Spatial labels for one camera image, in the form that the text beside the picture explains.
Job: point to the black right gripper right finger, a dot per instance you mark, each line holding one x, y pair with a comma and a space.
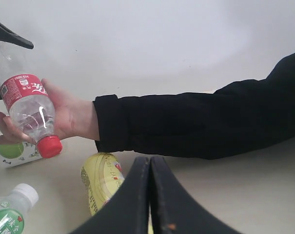
173, 210

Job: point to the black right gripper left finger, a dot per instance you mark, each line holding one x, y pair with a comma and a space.
120, 202

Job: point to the clear cola bottle red label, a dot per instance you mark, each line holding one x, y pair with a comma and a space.
26, 100

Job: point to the yellow drink bottle red cap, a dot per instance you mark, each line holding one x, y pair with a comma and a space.
101, 182

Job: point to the white bottle green label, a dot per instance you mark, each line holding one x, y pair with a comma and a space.
15, 206

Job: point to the person's open bare hand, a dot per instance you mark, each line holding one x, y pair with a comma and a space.
74, 117

